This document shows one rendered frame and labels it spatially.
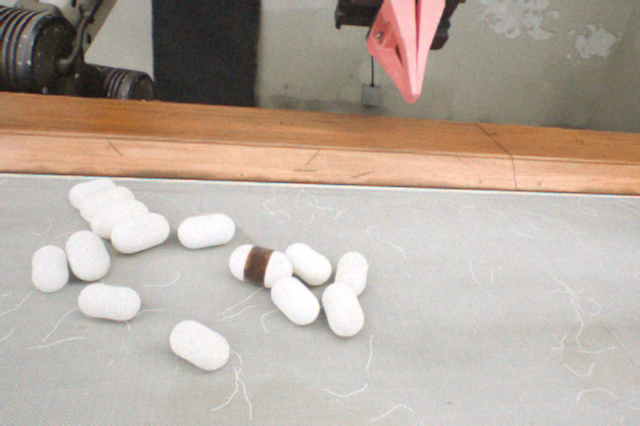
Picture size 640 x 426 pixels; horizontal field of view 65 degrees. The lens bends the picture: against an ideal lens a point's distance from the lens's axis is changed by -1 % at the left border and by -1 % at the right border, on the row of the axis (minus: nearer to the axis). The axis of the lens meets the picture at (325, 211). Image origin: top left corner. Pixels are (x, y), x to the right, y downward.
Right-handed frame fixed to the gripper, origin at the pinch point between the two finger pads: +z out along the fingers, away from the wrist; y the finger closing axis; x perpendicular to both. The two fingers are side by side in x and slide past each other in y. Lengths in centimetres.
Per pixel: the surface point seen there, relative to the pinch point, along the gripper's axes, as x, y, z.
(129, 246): -1.2, -19.9, 13.0
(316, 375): -6.3, -9.9, 21.1
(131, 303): -4.9, -19.0, 17.0
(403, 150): 6.4, 1.3, 2.1
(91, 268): -3.1, -21.5, 14.8
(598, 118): 152, 163, -93
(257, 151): 6.2, -11.6, 2.8
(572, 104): 155, 152, -102
